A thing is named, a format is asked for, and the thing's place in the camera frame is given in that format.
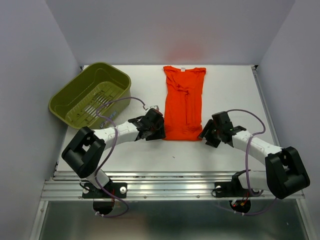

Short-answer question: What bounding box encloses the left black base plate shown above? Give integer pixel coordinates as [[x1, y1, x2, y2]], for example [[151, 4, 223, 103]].
[[79, 181, 128, 199]]

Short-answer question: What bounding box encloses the aluminium mounting rail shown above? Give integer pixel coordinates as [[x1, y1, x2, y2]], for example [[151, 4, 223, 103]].
[[41, 171, 305, 201]]

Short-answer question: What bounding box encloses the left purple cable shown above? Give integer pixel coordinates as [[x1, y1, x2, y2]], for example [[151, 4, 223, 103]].
[[94, 96, 151, 218]]

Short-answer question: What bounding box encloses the orange t shirt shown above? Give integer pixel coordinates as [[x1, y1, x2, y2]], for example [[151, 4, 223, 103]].
[[163, 66, 207, 141]]

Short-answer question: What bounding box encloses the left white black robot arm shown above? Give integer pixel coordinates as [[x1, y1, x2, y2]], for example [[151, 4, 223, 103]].
[[61, 108, 166, 197]]

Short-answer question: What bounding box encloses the olive green plastic basket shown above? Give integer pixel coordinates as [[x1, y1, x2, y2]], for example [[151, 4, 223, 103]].
[[48, 62, 132, 129]]

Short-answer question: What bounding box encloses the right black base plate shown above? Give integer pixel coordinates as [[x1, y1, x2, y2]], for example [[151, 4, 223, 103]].
[[211, 181, 253, 198]]

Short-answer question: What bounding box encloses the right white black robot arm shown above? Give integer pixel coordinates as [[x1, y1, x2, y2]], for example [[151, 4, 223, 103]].
[[198, 111, 311, 200]]

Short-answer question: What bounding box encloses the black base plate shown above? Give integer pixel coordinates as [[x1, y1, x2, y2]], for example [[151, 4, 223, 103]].
[[211, 181, 253, 198], [79, 181, 128, 199]]

